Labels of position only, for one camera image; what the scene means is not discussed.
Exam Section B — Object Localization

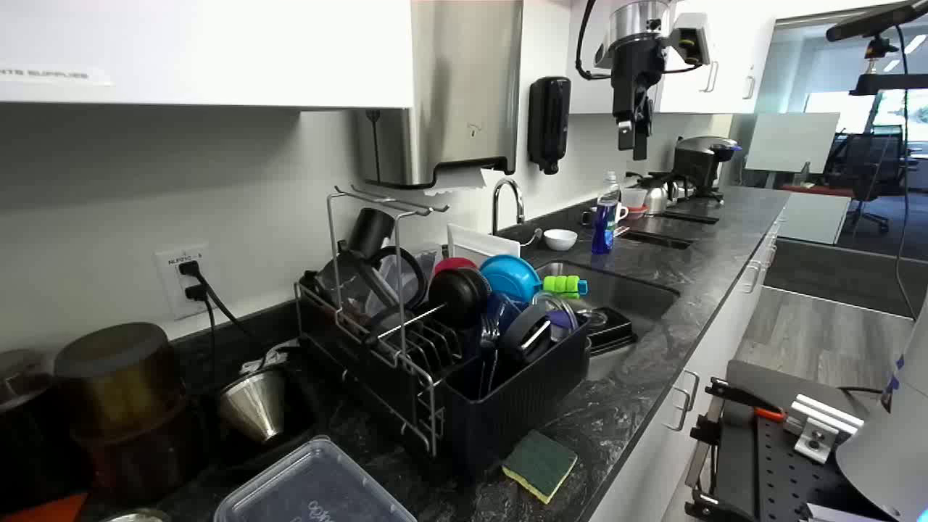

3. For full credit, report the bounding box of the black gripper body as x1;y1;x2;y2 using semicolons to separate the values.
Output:
609;33;671;131

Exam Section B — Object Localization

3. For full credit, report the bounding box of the black sink faucet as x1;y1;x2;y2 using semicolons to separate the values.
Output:
487;178;532;237

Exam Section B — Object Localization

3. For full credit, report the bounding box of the stainless steel sink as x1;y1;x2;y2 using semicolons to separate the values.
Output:
541;259;686;385

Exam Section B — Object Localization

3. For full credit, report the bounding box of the red round lid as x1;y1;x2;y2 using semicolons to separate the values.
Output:
430;252;483;285

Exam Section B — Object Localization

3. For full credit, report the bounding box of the black rimmed glass lid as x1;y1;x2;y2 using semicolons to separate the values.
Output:
374;243;430;313

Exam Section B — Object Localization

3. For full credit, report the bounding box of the black coffee machine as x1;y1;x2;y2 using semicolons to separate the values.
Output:
635;134;746;228

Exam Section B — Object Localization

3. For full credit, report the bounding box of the white cup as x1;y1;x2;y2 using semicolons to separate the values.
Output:
606;197;635;233

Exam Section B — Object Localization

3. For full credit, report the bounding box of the black soap dispenser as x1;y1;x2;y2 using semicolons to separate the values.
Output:
526;72;575;178

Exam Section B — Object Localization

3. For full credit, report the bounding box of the blue dish soap bottle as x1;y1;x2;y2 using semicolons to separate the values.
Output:
588;197;620;259

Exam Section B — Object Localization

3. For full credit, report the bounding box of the white upper cabinet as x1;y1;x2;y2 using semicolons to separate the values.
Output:
0;0;419;112
565;0;778;120

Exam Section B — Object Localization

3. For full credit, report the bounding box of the black counter mat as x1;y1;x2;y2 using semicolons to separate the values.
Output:
620;227;700;252

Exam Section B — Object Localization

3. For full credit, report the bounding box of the small white bowl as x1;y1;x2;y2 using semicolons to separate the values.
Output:
541;227;583;255

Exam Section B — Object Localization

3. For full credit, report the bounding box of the white board panel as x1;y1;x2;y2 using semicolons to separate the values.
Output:
742;111;844;178

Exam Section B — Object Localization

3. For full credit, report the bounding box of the green bottle cap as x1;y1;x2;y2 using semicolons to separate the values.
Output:
541;273;594;302

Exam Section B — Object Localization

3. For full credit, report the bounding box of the stainless paper towel dispenser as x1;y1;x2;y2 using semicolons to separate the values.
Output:
352;0;526;191

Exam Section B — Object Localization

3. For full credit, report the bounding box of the white rectangular container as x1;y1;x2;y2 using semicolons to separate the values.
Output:
445;221;526;270

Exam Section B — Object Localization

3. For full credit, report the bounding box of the blue plastic bowl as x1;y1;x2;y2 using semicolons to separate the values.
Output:
478;252;543;310

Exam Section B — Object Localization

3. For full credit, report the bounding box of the white desk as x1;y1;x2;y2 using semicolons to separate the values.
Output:
774;186;857;246

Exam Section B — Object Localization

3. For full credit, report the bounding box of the black rectangular tray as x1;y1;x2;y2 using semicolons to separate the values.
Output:
583;305;641;357

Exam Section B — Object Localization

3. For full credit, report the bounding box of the black office chair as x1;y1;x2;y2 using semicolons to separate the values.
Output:
823;127;919;237

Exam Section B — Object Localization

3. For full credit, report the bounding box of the black overhead bar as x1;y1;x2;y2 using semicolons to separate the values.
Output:
823;0;928;47

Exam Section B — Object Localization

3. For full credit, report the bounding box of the black cup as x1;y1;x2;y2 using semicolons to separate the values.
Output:
342;205;398;265

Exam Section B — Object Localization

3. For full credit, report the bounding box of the white base cabinet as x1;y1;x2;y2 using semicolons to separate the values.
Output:
586;215;790;522

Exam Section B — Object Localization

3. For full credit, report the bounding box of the black dish rack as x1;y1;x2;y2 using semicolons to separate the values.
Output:
290;186;594;481

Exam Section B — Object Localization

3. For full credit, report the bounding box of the green yellow sponge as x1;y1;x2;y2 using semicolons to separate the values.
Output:
500;426;583;507

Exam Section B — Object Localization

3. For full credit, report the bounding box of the black perforated table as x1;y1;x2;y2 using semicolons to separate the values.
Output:
683;381;876;522

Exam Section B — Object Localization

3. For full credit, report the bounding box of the clear plastic container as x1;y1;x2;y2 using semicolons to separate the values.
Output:
211;433;422;522

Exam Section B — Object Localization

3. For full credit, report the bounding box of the bronze metal pot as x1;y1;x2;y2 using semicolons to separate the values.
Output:
50;321;195;507

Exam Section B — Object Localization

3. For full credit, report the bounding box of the dark metal pot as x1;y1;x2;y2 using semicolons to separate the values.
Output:
0;347;64;517

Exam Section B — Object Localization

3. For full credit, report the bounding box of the orange flat object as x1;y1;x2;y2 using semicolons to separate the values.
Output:
0;487;94;522

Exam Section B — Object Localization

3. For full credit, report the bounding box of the orange handled tool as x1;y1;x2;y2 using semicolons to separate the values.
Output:
702;376;791;426

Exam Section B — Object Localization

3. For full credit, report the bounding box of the aluminium bracket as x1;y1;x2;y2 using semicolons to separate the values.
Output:
787;391;867;466

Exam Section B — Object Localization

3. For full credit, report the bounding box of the black plug cable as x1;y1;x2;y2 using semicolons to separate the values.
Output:
184;281;224;375
177;255;267;353

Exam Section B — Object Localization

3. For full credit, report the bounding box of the white wall outlet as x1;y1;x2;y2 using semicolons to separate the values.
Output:
152;240;217;321

